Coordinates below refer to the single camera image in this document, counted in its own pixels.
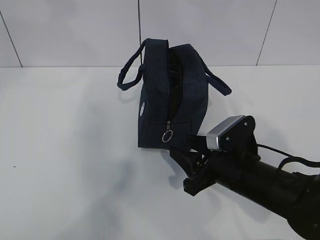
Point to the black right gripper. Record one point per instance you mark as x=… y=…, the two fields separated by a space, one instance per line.
x=203 y=171

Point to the dark navy lunch bag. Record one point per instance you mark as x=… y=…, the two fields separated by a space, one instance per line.
x=174 y=95

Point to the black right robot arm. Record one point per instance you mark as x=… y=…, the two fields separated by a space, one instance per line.
x=293 y=196

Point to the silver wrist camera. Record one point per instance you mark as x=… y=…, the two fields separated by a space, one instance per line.
x=233 y=133

